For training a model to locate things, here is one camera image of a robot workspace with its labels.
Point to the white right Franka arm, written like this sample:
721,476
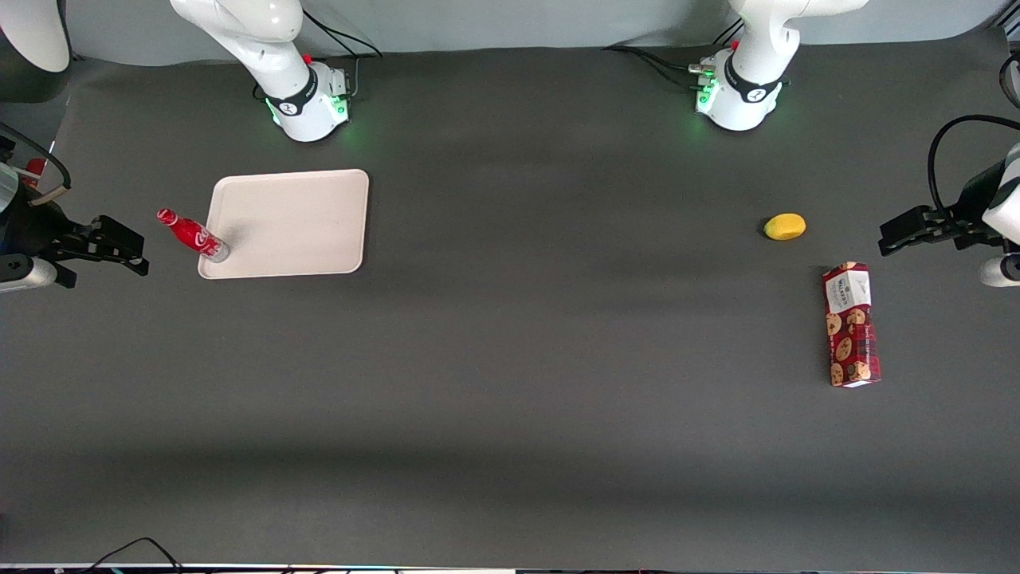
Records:
275,68

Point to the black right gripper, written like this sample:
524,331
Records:
38,226

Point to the red background object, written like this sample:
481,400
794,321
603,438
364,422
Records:
33,171

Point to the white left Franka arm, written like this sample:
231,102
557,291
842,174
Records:
749,72

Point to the yellow lemon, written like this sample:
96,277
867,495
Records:
785,226

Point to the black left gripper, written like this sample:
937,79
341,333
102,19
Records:
970,203

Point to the red cookie box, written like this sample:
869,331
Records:
851,327

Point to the red coke bottle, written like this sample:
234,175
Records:
194,235

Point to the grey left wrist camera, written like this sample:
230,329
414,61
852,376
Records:
996,271

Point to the beige plastic tray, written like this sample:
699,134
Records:
295,224

